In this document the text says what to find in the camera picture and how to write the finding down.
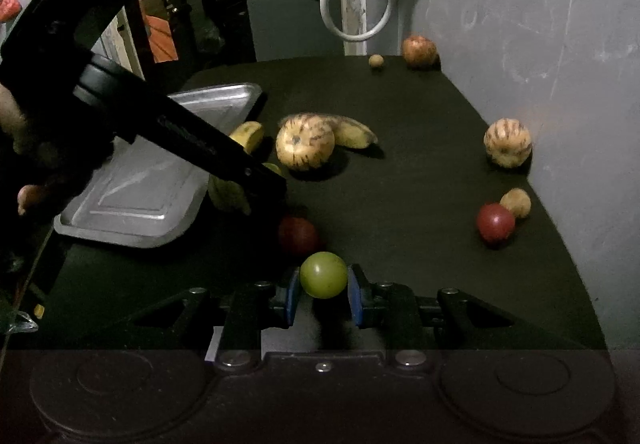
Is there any green tomato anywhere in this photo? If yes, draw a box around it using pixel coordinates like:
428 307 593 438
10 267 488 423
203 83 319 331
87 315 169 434
300 251 348 299

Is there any red tomato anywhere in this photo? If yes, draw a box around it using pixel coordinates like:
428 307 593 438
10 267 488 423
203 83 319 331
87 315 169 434
476 203 516 243
279 218 318 253

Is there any large striped melon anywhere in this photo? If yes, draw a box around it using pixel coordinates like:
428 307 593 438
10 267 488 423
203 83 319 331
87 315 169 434
276 114 335 170

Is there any spotted banana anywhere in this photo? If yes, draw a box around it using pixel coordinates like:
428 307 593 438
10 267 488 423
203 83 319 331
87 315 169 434
278 113 380 150

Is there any yellow banana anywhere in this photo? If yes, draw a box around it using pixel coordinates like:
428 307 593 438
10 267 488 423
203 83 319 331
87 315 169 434
229 121 265 154

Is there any brown round fruit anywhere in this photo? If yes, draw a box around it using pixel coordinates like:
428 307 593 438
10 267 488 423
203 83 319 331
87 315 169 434
499 187 532 219

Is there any small striped melon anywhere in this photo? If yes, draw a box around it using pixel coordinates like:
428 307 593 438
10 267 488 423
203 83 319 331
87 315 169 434
483 118 533 168

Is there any small brown nut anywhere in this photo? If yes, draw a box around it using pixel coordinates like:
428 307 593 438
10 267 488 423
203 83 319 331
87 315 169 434
368 54 385 70

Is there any metal tray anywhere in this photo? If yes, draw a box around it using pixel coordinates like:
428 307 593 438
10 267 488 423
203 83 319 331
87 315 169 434
53 81 265 249

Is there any reddish apple at corner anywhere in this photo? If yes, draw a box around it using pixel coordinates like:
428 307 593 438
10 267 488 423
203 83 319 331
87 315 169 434
401 35 438 67

